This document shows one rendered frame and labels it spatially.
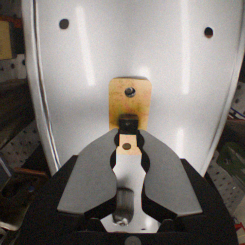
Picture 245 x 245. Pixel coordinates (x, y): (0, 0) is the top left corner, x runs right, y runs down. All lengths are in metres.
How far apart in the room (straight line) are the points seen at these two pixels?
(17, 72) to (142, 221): 0.55
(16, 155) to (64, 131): 0.61
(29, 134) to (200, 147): 0.58
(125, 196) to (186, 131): 0.12
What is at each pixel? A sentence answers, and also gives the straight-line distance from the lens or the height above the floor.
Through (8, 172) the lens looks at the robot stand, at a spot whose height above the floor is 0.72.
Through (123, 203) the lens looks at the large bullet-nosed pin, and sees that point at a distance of 0.21.
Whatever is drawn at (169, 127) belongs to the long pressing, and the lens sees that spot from 0.16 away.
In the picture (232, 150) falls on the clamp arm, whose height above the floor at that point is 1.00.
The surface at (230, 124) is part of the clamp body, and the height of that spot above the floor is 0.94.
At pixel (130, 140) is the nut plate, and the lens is 0.15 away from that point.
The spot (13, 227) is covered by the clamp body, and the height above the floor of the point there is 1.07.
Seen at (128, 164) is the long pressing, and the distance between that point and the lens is 0.19.
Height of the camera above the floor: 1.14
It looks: 63 degrees down
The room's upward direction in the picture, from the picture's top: 177 degrees counter-clockwise
